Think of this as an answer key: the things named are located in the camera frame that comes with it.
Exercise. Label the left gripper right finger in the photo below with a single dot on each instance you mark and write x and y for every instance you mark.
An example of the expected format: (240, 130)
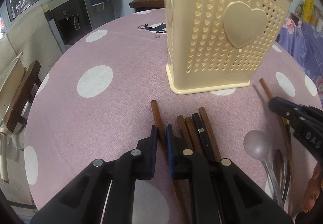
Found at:
(220, 193)

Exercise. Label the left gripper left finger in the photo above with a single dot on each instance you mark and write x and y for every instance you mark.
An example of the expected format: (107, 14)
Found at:
(103, 192)

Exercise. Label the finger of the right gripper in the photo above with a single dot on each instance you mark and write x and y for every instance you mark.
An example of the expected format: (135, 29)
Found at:
(286, 109)

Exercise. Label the brown wooden chopstick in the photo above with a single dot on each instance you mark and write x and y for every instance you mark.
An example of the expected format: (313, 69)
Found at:
(162, 138)
(184, 131)
(288, 149)
(193, 135)
(207, 126)

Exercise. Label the black chopstick gold band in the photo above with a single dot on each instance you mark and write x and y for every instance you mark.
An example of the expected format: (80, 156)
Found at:
(203, 138)

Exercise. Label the right hand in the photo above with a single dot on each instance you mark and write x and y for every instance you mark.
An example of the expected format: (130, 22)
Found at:
(313, 190)

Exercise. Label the large steel spoon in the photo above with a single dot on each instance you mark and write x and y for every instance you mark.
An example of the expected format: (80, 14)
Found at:
(258, 146)

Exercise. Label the small steel spoon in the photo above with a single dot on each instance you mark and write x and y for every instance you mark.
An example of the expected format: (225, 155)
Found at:
(282, 173)

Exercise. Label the pink polka dot tablecloth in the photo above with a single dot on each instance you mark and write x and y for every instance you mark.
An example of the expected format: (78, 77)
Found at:
(96, 103)

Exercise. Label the yellow bag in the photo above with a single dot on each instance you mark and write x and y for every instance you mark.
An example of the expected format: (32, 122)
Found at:
(307, 10)

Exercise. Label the wooden chair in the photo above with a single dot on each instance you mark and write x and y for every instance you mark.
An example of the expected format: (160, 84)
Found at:
(23, 95)

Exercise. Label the cream perforated utensil holder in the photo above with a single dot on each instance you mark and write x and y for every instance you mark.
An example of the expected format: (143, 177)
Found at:
(219, 44)

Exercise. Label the cream electric cooking pot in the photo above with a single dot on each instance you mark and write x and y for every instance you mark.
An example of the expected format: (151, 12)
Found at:
(10, 81)

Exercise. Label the water dispenser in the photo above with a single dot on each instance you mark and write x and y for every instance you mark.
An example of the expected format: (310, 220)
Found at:
(70, 20)

